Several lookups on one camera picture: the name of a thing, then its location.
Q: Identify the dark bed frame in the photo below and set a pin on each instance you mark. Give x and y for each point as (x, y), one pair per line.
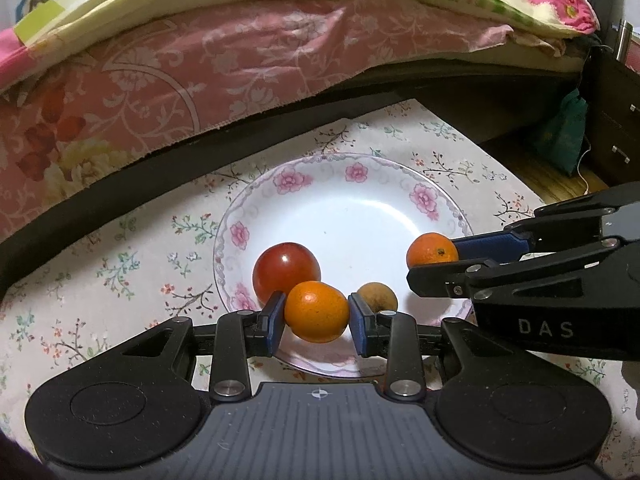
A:
(425, 85)

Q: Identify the green cloth bag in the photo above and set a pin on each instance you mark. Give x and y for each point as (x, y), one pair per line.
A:
(560, 130)

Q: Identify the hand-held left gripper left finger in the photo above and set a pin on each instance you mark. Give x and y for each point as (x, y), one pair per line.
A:
(274, 324)

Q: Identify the patchwork quilt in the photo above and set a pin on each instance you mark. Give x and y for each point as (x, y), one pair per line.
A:
(125, 5)

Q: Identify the floral tablecloth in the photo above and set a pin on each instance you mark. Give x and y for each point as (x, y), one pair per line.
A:
(150, 260)

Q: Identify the large red tomato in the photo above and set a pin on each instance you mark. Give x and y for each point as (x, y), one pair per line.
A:
(280, 270)

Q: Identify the dark wooden nightstand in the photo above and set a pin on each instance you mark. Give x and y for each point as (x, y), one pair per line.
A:
(620, 125)

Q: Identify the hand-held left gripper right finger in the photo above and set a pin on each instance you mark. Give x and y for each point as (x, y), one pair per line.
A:
(359, 329)

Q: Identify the small brown round fruit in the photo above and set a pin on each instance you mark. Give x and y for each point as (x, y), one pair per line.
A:
(380, 296)

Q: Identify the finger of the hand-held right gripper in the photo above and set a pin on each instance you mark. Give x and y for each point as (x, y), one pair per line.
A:
(440, 279)
(492, 246)

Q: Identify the metal cup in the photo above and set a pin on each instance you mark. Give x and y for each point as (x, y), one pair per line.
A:
(623, 40)

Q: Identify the white floral rimmed plate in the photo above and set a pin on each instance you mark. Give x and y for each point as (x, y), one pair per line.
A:
(350, 220)

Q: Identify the orange tangerine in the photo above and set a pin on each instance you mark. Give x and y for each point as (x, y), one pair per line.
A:
(427, 251)
(316, 312)

